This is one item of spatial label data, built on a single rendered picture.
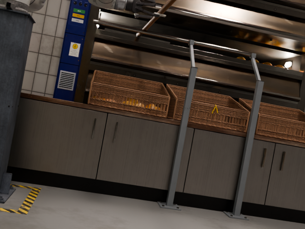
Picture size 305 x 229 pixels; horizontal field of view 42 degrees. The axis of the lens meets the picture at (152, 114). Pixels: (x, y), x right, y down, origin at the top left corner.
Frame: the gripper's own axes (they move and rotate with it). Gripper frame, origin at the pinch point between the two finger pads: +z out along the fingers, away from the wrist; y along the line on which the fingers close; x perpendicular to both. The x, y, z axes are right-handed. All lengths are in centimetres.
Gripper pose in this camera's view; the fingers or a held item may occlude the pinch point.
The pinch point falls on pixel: (160, 11)
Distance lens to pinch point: 232.8
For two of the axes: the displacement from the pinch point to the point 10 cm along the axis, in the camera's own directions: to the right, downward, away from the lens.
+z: 9.7, 1.8, 1.6
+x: 1.6, 0.3, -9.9
